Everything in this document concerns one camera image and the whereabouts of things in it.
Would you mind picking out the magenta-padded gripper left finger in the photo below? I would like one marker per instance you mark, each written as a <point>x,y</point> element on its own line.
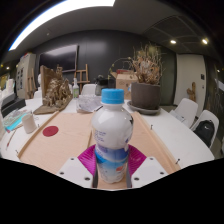
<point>75,170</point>

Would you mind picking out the beige wood-framed canvas board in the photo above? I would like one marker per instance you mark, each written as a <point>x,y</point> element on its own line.
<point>66,140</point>

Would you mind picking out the brown wooden figure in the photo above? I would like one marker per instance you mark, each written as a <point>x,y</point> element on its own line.
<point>191,92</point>

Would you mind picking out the white plastic chair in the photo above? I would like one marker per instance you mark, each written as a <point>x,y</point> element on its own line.
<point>186,108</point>
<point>208,115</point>

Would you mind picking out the brown carved relief sculpture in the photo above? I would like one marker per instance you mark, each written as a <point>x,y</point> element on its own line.
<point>56,93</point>

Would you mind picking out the grey printed newspaper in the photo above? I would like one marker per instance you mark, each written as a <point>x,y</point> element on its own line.
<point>87,103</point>

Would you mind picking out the long ceiling light strip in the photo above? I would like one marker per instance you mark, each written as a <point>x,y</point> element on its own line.
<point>50,15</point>

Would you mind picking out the black flat box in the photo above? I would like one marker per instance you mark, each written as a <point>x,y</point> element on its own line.
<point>15,106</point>
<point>8,100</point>

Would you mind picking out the white ceramic mug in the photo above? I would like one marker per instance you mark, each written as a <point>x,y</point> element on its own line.
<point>29,124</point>

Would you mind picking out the wooden easel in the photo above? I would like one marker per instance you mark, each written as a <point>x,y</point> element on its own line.
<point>81,81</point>

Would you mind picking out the flat round red coaster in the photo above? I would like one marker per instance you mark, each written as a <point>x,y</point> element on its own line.
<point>50,131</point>

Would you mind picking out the brown cardboard box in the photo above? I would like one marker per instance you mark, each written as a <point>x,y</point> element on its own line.
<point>126,83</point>

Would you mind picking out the green-labelled spray bottle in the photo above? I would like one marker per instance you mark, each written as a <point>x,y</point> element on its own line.
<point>75,90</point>

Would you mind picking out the blue-capped plastic water bottle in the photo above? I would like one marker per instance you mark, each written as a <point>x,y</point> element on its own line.
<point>111,133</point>

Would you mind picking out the black backpack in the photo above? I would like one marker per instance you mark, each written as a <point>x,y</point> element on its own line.
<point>203,133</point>

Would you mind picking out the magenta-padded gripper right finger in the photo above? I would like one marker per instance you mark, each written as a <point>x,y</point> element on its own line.
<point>148,170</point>

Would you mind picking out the white cabinet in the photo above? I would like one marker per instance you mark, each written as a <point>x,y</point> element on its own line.
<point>25,76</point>

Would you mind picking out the black wall screen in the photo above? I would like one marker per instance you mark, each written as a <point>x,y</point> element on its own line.
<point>58,58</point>

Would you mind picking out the wooden paintbrush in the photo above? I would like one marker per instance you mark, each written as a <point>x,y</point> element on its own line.
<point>11,140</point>

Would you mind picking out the dried plant in grey pot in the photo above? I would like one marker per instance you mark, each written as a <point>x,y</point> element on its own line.
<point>145,95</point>

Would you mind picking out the purple and teal painting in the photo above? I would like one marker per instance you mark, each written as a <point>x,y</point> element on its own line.
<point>16,120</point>

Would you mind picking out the grey plant saucer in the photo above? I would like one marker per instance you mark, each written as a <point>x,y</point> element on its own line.
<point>143,111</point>

